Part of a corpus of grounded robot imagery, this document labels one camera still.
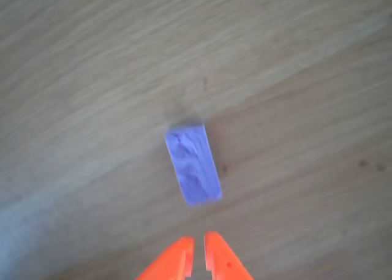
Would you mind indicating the purple foam block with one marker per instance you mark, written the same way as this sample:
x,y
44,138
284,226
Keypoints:
x,y
194,166

